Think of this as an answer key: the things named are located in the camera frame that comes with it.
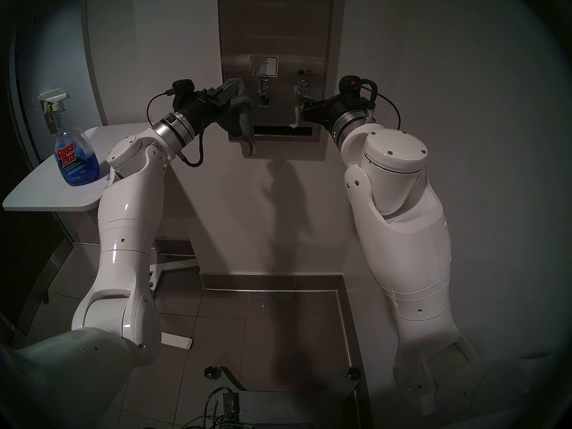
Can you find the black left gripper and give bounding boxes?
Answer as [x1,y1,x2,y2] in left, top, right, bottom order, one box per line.
[181,80,238,130]

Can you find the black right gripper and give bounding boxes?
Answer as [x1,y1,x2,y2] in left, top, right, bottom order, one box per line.
[301,95,358,130]

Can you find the grey microfiber cloth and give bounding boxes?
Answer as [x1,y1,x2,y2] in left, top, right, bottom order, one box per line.
[219,77,257,157]

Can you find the white blue-bordered label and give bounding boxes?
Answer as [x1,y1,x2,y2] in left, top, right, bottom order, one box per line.
[250,55,279,78]

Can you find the blue glass cleaner spray bottle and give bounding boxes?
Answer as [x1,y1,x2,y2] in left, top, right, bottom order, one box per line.
[37,88,101,187]

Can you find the white side table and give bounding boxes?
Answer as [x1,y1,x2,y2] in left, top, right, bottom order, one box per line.
[2,123,200,349]

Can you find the black power box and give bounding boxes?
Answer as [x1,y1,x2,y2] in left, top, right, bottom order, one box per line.
[221,390,241,420]

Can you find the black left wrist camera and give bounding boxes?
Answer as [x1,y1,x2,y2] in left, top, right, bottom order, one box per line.
[172,79,195,109]

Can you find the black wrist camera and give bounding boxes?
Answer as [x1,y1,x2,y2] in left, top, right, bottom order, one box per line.
[172,79,195,109]
[338,75,363,96]

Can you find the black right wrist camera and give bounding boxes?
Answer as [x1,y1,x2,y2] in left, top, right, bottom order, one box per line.
[338,75,363,96]

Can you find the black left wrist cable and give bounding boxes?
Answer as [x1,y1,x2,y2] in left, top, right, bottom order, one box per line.
[147,91,206,168]

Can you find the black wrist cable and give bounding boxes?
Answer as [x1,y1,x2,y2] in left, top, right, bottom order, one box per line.
[359,78,402,130]
[147,91,206,168]

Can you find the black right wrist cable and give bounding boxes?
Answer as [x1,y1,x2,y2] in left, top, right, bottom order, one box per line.
[359,78,402,130]

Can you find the stainless steel wall dispenser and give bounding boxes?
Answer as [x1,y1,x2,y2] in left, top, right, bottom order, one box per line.
[217,0,336,143]

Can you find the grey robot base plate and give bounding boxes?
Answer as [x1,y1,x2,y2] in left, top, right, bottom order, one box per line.
[221,366,361,429]

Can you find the black base cable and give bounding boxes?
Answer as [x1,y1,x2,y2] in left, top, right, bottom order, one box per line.
[204,386,233,418]

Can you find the green cable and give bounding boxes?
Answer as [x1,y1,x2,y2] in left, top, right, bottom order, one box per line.
[183,413,237,429]

